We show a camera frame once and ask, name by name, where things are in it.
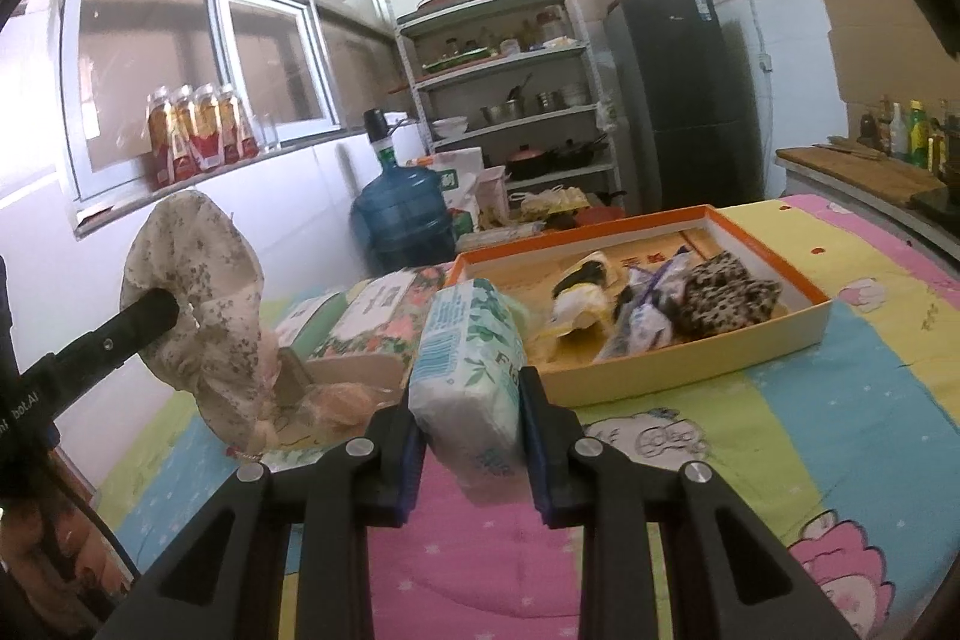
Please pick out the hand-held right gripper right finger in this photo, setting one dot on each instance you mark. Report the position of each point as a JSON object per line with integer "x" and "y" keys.
{"x": 534, "y": 452}

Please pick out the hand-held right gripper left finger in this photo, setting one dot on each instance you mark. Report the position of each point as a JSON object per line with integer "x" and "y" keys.
{"x": 409, "y": 460}

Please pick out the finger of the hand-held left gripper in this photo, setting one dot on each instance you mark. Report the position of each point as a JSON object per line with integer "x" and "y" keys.
{"x": 142, "y": 317}

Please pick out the beige floral cloth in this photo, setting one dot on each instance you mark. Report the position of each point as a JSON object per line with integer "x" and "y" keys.
{"x": 195, "y": 280}

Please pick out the plastic bread bun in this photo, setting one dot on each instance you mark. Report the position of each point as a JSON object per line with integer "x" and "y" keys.
{"x": 345, "y": 404}

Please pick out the white blue tissue pack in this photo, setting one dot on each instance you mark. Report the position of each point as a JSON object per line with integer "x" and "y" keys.
{"x": 469, "y": 385}

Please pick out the yellow cartoon print packet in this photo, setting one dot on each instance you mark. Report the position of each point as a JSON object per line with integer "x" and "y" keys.
{"x": 581, "y": 306}

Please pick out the beige plush bear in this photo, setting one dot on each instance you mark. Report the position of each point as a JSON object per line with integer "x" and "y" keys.
{"x": 255, "y": 439}

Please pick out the orange rimmed cardboard box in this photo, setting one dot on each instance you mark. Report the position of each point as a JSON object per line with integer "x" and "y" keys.
{"x": 675, "y": 371}

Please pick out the purple white plastic packet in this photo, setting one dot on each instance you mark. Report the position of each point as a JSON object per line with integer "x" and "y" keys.
{"x": 645, "y": 317}

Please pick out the leopard print scrunchie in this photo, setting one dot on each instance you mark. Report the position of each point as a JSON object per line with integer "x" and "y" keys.
{"x": 724, "y": 302}

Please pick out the person's left hand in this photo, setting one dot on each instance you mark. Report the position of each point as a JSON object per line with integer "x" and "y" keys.
{"x": 52, "y": 557}

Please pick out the floral print tissue box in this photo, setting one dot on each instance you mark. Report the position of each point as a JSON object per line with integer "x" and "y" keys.
{"x": 382, "y": 317}

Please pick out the orange drink bottle red label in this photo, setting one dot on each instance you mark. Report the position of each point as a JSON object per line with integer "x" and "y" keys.
{"x": 234, "y": 123}
{"x": 208, "y": 126}
{"x": 160, "y": 138}
{"x": 182, "y": 132}

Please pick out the packaged dry noodles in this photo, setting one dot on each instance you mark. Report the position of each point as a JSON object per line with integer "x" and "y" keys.
{"x": 510, "y": 233}

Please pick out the clear drinking glass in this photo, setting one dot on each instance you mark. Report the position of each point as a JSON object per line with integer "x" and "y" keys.
{"x": 268, "y": 132}

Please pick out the red plastic basin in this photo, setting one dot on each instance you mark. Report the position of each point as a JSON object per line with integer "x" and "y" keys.
{"x": 600, "y": 214}

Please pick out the blue water jug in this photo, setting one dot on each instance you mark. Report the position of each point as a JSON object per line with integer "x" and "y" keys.
{"x": 405, "y": 212}

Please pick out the egg tray in plastic bag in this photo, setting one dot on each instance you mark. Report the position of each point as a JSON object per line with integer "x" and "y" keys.
{"x": 555, "y": 203}

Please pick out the small white sack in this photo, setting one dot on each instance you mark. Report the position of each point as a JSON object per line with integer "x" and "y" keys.
{"x": 493, "y": 190}

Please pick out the aluminium sliding window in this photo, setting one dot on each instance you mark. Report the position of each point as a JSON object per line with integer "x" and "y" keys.
{"x": 187, "y": 55}

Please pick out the white flour sack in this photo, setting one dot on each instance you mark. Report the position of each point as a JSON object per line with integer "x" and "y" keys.
{"x": 457, "y": 183}

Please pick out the red lidded cooking pot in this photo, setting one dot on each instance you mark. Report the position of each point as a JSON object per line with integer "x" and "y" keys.
{"x": 525, "y": 159}

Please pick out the black water pump dispenser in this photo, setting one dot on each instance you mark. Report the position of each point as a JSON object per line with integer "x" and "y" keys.
{"x": 380, "y": 134}

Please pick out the black wok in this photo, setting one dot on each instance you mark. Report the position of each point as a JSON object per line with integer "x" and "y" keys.
{"x": 581, "y": 153}

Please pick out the white bowl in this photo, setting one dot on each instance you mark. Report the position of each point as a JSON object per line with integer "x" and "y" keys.
{"x": 450, "y": 124}

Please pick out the steel pot with ladle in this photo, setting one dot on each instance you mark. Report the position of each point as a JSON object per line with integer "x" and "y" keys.
{"x": 501, "y": 111}

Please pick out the small steel pot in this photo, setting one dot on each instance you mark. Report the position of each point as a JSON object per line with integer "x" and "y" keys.
{"x": 550, "y": 100}

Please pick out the white counter cabinet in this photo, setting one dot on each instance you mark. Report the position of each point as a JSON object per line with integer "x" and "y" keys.
{"x": 795, "y": 183}

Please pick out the white metal shelving rack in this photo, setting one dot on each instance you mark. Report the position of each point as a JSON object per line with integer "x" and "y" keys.
{"x": 495, "y": 76}

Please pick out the dark grey refrigerator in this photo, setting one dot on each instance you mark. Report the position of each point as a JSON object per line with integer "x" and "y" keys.
{"x": 675, "y": 100}

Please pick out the green tray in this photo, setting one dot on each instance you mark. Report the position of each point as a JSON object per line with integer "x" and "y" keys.
{"x": 457, "y": 59}

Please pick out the red lidded shelf jar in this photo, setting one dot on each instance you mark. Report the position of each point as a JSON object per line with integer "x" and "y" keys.
{"x": 551, "y": 21}

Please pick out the red enamel plate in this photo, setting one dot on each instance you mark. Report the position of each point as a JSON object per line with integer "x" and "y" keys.
{"x": 439, "y": 3}

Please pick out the wooden cutting board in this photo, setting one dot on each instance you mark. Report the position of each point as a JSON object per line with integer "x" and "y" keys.
{"x": 862, "y": 168}

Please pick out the dark soy sauce bottle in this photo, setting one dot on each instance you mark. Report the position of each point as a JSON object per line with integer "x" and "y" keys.
{"x": 870, "y": 129}

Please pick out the black induction cooker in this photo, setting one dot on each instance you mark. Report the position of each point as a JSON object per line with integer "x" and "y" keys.
{"x": 937, "y": 199}

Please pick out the white plastic bottle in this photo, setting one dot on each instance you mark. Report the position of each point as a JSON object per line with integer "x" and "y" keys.
{"x": 898, "y": 138}

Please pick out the red label sauce bottle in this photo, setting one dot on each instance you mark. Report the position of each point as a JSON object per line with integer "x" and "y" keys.
{"x": 885, "y": 123}

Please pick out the green plastic bottle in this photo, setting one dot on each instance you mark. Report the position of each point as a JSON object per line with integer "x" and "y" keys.
{"x": 916, "y": 134}

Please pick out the yellow label dark bottle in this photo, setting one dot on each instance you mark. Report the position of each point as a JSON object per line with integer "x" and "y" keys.
{"x": 937, "y": 149}

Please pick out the wall socket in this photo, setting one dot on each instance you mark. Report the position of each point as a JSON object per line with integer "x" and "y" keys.
{"x": 765, "y": 63}

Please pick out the cardboard wall sheets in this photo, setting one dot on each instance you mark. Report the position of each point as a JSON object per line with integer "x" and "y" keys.
{"x": 885, "y": 40}

